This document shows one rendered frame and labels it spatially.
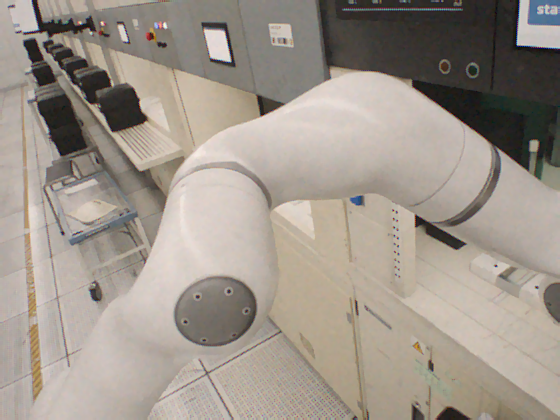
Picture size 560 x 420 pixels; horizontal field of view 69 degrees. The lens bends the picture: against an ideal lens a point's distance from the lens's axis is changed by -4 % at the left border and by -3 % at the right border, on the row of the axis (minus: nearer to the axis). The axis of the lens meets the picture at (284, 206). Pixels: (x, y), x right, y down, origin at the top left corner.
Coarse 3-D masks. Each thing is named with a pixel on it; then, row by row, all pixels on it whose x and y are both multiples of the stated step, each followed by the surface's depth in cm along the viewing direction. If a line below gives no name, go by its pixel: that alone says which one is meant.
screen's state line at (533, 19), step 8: (536, 0) 48; (544, 0) 47; (552, 0) 47; (528, 8) 49; (536, 8) 49; (544, 8) 48; (552, 8) 47; (528, 16) 50; (536, 16) 49; (544, 16) 48; (552, 16) 47; (528, 24) 50; (536, 24) 49; (544, 24) 49; (552, 24) 48
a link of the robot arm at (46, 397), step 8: (56, 376) 56; (64, 376) 56; (48, 384) 55; (56, 384) 54; (40, 392) 55; (48, 392) 54; (56, 392) 53; (40, 400) 53; (48, 400) 52; (32, 408) 53; (40, 408) 52; (48, 408) 51; (32, 416) 51; (40, 416) 50
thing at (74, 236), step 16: (96, 176) 320; (64, 192) 303; (96, 192) 292; (112, 192) 331; (64, 208) 278; (128, 208) 262; (64, 224) 258; (80, 224) 254; (112, 224) 251; (80, 240) 244; (144, 240) 268; (80, 256) 248; (96, 288) 258
